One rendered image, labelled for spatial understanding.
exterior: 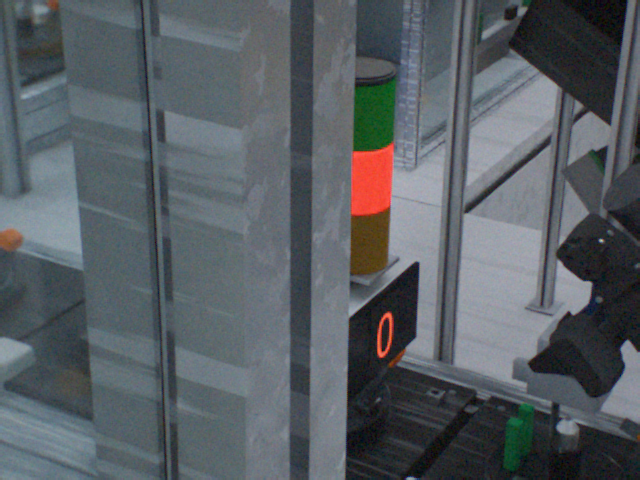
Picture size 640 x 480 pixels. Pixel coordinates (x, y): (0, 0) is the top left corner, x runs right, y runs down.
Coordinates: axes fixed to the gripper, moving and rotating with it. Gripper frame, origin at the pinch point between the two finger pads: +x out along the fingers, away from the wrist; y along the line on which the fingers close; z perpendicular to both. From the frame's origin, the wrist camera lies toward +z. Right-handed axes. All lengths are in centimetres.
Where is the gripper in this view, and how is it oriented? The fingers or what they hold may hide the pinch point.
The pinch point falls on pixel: (570, 340)
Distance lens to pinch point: 117.0
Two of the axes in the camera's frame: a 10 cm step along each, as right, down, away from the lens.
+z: -5.8, -8.1, -0.1
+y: -5.1, 3.7, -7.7
